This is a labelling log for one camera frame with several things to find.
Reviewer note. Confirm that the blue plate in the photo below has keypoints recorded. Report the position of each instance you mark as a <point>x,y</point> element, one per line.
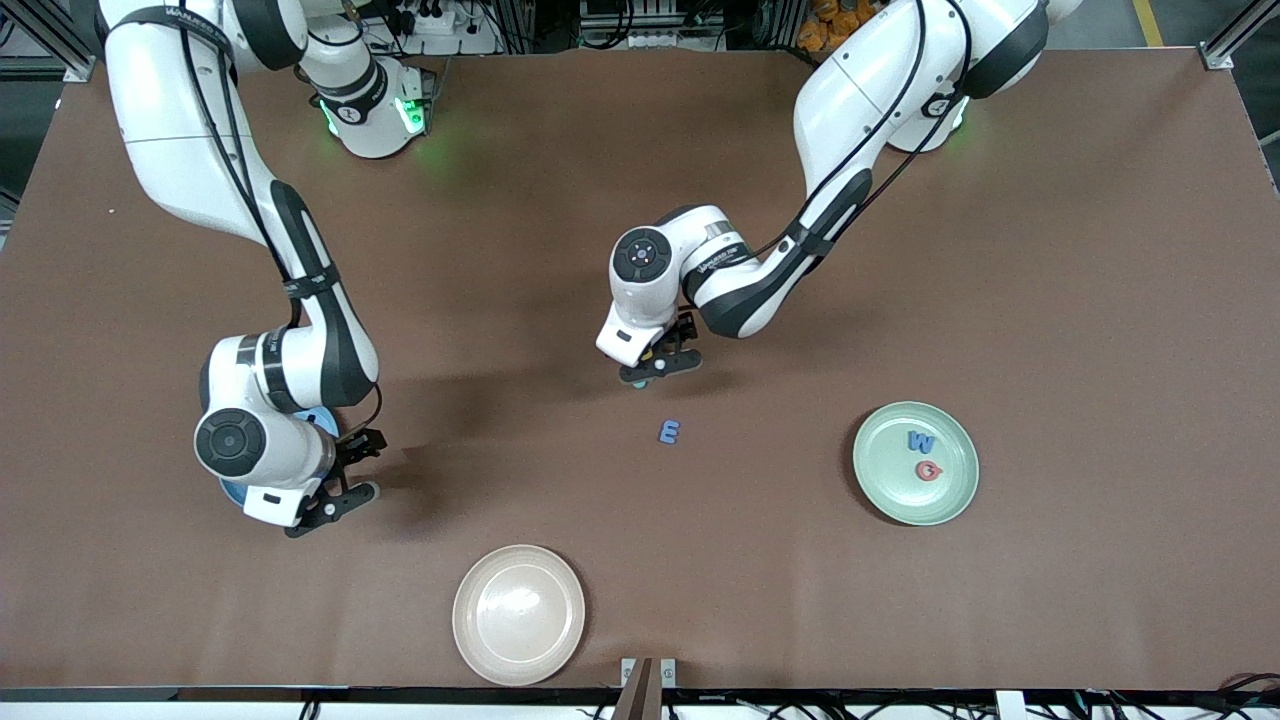
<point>325,425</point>

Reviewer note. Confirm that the black equipment rack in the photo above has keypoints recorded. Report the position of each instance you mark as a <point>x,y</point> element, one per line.
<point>650,25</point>

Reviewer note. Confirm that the metal table edge bracket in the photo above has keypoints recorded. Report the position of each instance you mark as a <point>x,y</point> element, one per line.
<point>648,690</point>

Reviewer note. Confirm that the white power strip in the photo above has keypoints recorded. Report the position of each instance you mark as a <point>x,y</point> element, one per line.
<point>440,20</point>

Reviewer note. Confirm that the blue foam letter m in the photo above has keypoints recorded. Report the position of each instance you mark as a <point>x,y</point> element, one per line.
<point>664,432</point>

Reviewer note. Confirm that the blue foam letter W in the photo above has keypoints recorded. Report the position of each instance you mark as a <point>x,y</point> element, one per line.
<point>912,443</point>

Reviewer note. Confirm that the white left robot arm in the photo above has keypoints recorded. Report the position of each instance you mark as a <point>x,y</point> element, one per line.
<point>860,100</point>

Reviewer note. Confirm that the beige plate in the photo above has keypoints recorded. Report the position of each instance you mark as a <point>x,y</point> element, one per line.
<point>518,615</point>

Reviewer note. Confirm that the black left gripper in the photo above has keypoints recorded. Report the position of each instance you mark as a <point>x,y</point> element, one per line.
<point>686,329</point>

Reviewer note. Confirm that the green plate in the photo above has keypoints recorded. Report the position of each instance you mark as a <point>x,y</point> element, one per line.
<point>900,490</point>

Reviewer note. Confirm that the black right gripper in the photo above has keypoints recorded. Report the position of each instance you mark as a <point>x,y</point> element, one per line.
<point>357,447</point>

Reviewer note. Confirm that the red foam letter Q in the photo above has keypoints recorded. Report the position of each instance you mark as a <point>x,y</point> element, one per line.
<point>921,471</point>

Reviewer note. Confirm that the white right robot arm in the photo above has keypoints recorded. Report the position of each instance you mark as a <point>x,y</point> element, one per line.
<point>190,150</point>

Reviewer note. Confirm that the pile of orange items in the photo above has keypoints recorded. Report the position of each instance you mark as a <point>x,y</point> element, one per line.
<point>820,30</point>

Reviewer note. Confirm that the aluminium frame post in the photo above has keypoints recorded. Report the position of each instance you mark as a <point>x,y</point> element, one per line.
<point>48,38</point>
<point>1235,35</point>

